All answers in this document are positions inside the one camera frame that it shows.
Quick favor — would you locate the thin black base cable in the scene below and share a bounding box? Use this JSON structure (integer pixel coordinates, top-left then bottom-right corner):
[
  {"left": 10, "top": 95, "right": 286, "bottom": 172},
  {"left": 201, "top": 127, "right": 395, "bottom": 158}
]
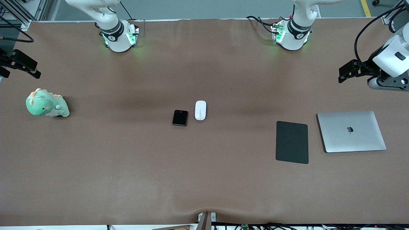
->
[{"left": 120, "top": 0, "right": 135, "bottom": 21}]

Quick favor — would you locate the white computer mouse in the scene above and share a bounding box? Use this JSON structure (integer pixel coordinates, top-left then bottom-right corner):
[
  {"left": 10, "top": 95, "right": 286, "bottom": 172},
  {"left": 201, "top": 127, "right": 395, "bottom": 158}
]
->
[{"left": 195, "top": 100, "right": 207, "bottom": 121}]

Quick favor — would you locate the black folding phone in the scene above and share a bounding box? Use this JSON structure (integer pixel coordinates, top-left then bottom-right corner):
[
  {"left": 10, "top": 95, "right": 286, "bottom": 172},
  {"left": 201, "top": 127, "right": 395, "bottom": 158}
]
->
[{"left": 172, "top": 110, "right": 188, "bottom": 127}]

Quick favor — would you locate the aluminium profile post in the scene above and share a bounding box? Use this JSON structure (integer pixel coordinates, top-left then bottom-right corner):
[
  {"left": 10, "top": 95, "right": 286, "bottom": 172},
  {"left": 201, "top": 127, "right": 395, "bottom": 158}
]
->
[{"left": 382, "top": 0, "right": 404, "bottom": 25}]

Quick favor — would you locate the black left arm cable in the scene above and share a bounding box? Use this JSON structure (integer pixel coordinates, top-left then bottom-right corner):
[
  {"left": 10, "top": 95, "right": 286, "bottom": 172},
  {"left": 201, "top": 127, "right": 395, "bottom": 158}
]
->
[{"left": 354, "top": 2, "right": 409, "bottom": 66}]

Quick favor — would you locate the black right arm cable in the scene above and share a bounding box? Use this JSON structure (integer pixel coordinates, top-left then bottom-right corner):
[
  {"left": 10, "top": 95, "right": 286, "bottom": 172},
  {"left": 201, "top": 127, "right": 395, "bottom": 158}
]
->
[{"left": 0, "top": 15, "right": 34, "bottom": 43}]

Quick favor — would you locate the silver laptop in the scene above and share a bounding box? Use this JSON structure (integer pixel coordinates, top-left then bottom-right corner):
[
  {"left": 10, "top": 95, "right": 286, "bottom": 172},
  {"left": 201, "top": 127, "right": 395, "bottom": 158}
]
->
[{"left": 317, "top": 111, "right": 387, "bottom": 153}]

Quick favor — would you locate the brown table cover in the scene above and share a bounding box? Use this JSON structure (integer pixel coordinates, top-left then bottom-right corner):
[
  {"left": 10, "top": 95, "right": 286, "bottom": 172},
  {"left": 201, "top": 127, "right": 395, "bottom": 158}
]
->
[{"left": 0, "top": 18, "right": 409, "bottom": 226}]

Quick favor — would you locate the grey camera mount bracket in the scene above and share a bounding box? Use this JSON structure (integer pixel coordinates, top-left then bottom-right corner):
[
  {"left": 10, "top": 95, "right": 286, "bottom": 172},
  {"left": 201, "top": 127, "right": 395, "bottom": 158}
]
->
[{"left": 197, "top": 212, "right": 217, "bottom": 230}]

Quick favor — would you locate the green dinosaur plush toy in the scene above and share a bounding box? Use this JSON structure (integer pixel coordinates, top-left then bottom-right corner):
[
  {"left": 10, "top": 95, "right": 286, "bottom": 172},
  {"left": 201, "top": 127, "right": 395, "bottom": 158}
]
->
[{"left": 26, "top": 88, "right": 70, "bottom": 118}]

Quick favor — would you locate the black mouse pad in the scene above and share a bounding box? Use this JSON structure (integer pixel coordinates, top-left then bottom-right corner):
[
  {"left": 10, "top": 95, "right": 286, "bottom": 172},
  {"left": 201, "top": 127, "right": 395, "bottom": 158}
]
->
[{"left": 276, "top": 121, "right": 309, "bottom": 164}]

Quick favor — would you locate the aluminium frame with struts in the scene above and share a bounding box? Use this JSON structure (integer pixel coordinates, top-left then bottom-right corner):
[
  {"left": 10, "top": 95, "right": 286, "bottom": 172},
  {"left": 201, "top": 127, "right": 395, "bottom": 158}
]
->
[{"left": 0, "top": 0, "right": 48, "bottom": 31}]

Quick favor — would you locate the black base cable bundle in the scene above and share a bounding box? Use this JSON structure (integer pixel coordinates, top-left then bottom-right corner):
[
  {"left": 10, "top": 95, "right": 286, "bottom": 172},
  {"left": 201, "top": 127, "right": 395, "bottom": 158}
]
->
[{"left": 246, "top": 15, "right": 279, "bottom": 34}]

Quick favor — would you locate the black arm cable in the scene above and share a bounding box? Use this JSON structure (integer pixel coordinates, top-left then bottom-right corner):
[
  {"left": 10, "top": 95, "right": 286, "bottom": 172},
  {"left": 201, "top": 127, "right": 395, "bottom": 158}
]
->
[
  {"left": 354, "top": 2, "right": 409, "bottom": 66},
  {"left": 0, "top": 15, "right": 34, "bottom": 43}
]

